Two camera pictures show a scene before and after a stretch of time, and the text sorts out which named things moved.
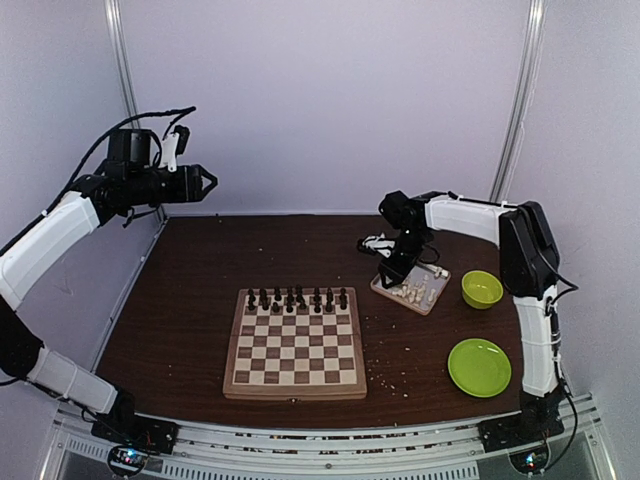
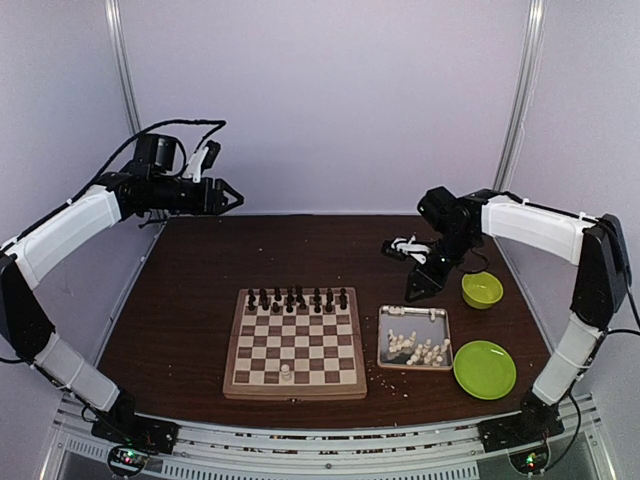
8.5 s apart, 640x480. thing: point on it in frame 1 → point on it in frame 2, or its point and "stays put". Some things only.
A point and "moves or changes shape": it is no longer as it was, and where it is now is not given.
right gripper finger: (384, 281) → (414, 288)
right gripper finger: (398, 279) → (432, 288)
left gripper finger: (209, 176) → (239, 199)
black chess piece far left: (252, 298) stays put
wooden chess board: (295, 344) stays put
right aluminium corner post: (535, 30) stays put
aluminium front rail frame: (434, 451) stays put
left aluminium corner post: (118, 29) stays put
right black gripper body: (411, 251) → (440, 273)
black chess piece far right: (343, 298) stays put
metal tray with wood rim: (438, 280) moves or changes shape
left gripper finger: (206, 190) → (238, 203)
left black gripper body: (186, 190) → (199, 204)
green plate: (479, 367) stays put
